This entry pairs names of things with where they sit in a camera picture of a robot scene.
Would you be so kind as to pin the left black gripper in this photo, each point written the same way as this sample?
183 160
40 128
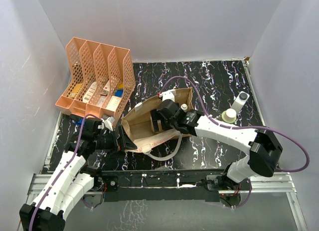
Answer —
127 144

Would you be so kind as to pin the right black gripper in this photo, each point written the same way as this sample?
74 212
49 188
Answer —
155 116

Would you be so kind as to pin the brown canvas tote bag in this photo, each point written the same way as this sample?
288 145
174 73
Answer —
137 125

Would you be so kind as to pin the beige bottle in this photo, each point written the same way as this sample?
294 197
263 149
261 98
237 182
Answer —
229 116
156 124

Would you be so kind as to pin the white bottle with black cap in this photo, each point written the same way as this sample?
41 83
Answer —
240 101

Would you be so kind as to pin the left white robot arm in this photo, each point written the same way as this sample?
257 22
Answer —
73 178

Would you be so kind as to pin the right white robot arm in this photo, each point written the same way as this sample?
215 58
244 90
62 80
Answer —
261 146

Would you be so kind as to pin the small clear bottle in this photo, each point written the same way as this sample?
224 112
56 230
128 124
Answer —
184 107

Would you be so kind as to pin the blue white small box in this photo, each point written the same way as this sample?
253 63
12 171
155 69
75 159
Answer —
77 120

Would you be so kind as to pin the blue yellow item in organizer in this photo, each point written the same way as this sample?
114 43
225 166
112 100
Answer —
120 90

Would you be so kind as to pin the white red box in organizer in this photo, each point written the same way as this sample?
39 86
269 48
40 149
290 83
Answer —
106 89

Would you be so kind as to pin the pink plastic file organizer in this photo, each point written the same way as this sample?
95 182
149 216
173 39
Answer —
91 61

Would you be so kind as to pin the yellow box in organizer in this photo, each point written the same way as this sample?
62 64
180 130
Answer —
75 90

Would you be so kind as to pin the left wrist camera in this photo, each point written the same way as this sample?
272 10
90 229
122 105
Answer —
108 122

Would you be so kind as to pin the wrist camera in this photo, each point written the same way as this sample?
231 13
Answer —
168 95
108 122

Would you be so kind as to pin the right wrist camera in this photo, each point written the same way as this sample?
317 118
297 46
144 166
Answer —
168 95

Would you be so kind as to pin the black front rail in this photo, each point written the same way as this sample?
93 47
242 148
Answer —
157 185

